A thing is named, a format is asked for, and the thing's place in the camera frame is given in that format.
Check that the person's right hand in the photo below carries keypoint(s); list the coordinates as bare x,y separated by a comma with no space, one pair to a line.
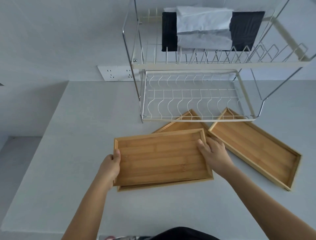
217,158

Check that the person's left hand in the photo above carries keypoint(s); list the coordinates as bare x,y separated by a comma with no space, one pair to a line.
109,168

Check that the person's right thumb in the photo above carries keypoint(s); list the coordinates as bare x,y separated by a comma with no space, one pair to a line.
202,148

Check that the person's left thumb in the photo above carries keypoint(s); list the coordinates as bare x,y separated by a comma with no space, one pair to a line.
117,155

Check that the bamboo wooden tray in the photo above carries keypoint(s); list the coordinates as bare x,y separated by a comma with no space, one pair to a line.
160,158
259,150
138,188
177,126

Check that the person's right forearm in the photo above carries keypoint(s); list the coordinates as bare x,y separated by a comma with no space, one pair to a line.
259,205

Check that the person's left forearm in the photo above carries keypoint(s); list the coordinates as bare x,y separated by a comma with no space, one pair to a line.
86,207

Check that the two-tier metal dish rack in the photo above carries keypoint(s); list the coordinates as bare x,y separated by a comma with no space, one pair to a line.
197,64

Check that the person's black clothing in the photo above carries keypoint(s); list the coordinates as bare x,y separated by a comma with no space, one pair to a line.
182,237

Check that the black cloth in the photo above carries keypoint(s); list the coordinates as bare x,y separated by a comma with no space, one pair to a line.
244,29

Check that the white grey cloth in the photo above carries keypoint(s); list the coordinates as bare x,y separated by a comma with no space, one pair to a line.
205,22

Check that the white wall socket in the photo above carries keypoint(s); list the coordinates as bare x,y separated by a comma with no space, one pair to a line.
116,73

